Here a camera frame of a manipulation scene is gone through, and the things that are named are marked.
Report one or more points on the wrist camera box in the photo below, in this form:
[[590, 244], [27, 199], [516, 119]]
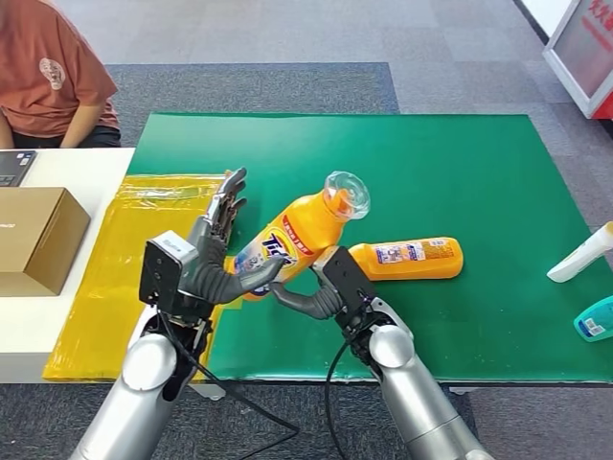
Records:
[[165, 273], [347, 282]]

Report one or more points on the white table leg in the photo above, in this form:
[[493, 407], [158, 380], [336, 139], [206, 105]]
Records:
[[210, 388]]

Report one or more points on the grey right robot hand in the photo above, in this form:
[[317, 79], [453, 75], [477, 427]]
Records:
[[311, 306]]

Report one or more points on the orange bottle with clear cap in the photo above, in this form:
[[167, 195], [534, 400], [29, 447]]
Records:
[[301, 232], [412, 259]]

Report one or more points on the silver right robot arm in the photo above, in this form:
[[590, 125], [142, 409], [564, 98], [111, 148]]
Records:
[[416, 393]]

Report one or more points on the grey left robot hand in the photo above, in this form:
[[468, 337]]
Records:
[[210, 270]]

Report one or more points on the dark laptop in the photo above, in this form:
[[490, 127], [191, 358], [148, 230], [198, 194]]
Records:
[[13, 166]]

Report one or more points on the person's right forearm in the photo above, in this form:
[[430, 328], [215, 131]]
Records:
[[4, 132]]

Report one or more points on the person's left forearm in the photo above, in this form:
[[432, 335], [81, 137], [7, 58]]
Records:
[[79, 127]]

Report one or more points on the brown cardboard box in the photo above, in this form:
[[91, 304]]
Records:
[[33, 235]]

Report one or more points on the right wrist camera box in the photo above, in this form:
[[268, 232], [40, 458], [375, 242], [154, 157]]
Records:
[[347, 282]]

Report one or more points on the white framed red sign board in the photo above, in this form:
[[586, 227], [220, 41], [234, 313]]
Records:
[[582, 51]]

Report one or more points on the white plastic bottle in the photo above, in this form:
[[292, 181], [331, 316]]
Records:
[[582, 257]]

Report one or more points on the green table mat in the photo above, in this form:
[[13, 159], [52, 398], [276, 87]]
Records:
[[455, 178]]

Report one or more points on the yellow plastic wrapped package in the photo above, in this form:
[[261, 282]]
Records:
[[120, 273]]

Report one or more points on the teal plastic bottle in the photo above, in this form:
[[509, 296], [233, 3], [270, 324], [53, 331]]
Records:
[[596, 320]]

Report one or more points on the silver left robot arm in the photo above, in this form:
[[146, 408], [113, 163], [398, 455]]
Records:
[[139, 393]]

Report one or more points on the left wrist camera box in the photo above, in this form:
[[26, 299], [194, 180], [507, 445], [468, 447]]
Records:
[[165, 273]]

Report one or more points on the person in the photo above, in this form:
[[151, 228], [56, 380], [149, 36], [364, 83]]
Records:
[[43, 70]]

